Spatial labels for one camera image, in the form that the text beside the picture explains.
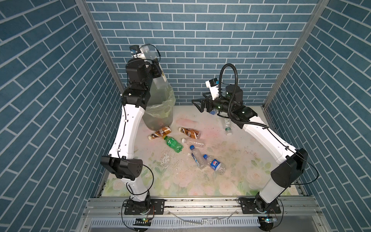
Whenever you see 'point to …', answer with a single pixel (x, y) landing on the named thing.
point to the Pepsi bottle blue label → (215, 165)
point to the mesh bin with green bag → (158, 114)
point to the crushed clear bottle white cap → (192, 142)
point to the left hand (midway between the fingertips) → (154, 58)
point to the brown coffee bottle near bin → (163, 131)
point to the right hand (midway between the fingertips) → (196, 96)
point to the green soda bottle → (173, 144)
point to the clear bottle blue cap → (198, 157)
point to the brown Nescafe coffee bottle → (190, 132)
